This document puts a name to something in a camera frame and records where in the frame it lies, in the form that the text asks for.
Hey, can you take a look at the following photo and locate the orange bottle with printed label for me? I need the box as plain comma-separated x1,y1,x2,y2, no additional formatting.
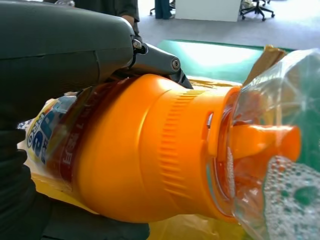
17,47,320,240

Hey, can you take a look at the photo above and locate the black office chair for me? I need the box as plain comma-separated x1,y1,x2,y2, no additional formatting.
239,0,275,22

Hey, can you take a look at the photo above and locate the white cabinet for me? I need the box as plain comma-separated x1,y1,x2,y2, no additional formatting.
174,0,242,23

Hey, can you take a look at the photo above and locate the yellow film covered cardboard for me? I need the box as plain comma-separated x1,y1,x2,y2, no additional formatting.
31,44,288,240

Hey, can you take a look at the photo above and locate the green table mat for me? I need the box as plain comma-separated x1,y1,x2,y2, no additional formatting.
156,39,297,84

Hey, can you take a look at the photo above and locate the person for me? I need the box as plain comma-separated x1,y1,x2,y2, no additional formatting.
42,0,140,36
149,0,176,20

